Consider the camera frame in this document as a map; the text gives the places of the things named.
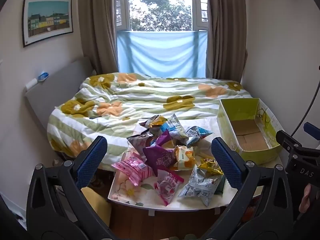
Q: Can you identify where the framed picture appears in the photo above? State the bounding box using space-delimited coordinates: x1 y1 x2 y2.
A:
22 0 74 48

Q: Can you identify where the purple snack packet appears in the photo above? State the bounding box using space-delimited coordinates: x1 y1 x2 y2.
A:
143 130 180 178

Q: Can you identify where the green cardboard box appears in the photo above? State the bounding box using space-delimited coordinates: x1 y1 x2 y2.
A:
216 98 290 165

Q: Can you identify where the white table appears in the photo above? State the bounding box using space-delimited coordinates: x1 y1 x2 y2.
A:
107 119 285 210

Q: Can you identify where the floral striped duvet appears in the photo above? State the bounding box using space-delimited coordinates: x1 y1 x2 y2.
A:
47 72 253 160

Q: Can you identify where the light blue cloth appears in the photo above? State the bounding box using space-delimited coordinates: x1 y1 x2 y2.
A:
116 30 208 78

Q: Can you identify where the window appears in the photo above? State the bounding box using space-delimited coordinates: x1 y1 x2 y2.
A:
116 0 209 33

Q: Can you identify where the gold silver snack packet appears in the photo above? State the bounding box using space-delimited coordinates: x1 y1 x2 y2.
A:
139 114 168 130

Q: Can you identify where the person's right hand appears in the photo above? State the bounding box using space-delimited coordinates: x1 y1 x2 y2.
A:
299 183 313 214

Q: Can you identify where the pink white snack packet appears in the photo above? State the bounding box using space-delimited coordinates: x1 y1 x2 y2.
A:
154 169 185 207

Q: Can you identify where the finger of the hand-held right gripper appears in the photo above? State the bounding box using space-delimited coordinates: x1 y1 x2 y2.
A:
275 129 305 156
303 122 320 141

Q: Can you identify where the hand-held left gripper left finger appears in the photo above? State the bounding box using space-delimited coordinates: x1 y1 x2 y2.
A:
26 135 118 240

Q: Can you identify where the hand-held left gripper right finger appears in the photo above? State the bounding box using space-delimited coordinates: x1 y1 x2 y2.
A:
202 137 293 240

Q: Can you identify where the yellow snack packet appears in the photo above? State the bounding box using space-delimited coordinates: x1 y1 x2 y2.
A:
197 158 224 177

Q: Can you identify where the large silver blue snack packet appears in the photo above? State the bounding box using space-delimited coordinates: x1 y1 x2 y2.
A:
178 165 224 207

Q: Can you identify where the orange snack packet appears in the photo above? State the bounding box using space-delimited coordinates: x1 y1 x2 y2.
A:
174 145 197 170

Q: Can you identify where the blue white snack packet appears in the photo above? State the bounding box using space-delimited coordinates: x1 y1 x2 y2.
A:
160 114 189 140

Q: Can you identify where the grey headboard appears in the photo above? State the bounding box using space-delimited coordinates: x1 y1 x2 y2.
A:
24 56 94 130

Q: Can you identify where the yellow cushion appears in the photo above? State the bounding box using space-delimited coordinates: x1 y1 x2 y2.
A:
81 187 112 228

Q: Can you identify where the small white box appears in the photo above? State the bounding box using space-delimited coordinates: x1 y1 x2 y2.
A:
25 78 38 90

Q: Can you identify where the black cable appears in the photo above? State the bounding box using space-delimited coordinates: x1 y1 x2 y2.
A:
291 81 320 137

